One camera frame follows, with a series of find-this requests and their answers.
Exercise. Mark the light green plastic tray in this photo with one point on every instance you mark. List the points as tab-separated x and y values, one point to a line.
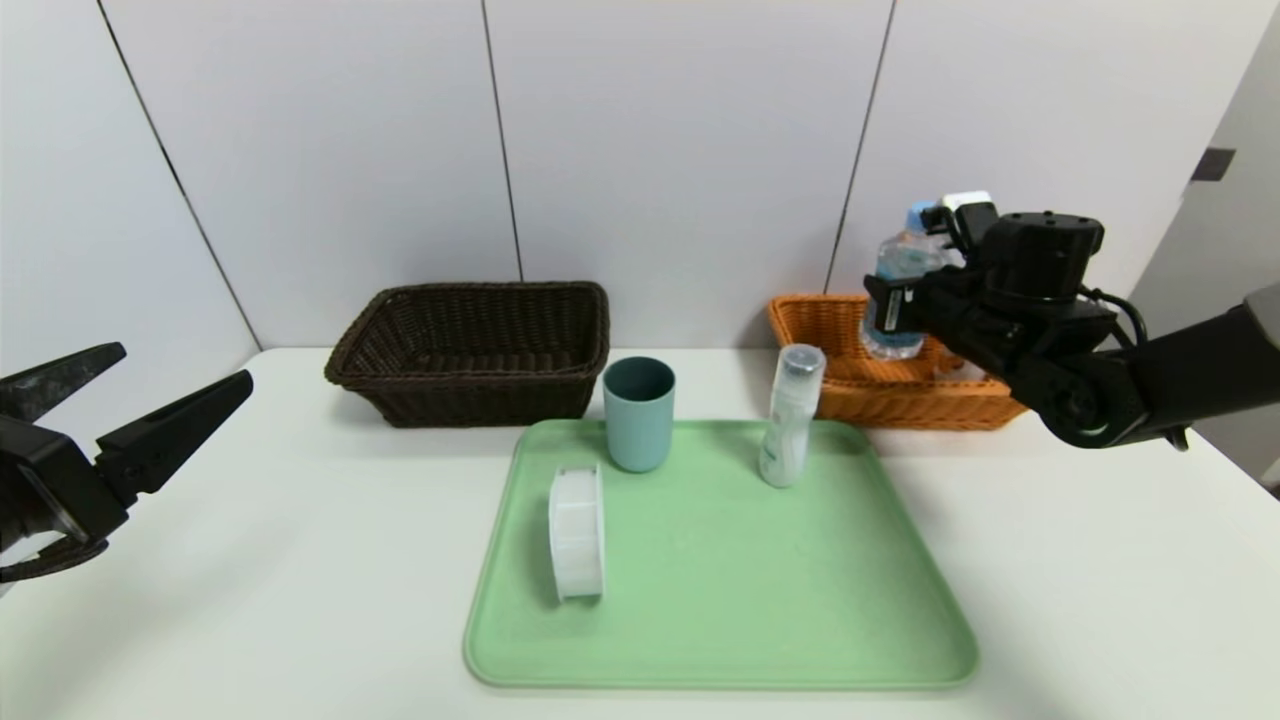
720	600

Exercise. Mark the dark brown wicker basket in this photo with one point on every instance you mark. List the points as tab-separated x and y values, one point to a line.
450	400

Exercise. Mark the clear slim spray bottle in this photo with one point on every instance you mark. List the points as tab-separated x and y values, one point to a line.
788	430

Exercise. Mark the teal plastic cup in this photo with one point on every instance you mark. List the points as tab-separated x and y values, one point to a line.
638	440

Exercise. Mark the dark wall fixture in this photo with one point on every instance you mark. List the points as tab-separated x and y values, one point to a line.
1212	164

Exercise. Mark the white round plastic container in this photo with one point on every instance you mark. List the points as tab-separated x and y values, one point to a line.
577	540

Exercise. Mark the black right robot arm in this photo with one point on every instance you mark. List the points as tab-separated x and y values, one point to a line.
1200	370

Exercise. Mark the orange wicker basket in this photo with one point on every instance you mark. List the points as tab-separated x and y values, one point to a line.
900	410

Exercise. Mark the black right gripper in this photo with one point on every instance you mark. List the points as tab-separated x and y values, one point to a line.
897	297

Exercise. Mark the clear water bottle blue cap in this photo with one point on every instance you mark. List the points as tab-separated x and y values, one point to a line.
900	255

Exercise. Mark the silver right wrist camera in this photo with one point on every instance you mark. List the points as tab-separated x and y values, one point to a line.
965	202

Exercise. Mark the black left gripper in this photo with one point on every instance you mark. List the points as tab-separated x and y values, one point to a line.
52	487

